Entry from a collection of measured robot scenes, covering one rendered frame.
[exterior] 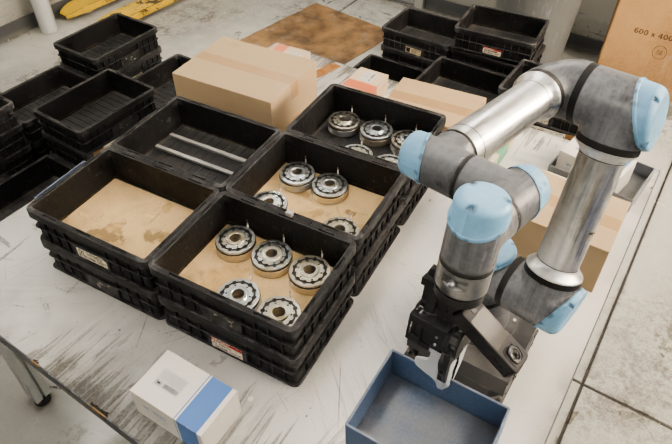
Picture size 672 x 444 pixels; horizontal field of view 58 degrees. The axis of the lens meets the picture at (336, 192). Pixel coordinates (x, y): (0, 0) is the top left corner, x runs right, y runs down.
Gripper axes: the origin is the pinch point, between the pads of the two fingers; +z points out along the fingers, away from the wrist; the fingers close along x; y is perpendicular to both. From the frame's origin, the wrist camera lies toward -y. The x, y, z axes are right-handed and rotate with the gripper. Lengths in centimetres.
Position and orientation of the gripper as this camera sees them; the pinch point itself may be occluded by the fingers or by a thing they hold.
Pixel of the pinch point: (447, 383)
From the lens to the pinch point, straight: 102.1
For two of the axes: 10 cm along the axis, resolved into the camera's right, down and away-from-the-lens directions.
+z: -0.8, 8.1, 5.8
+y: -8.1, -3.9, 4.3
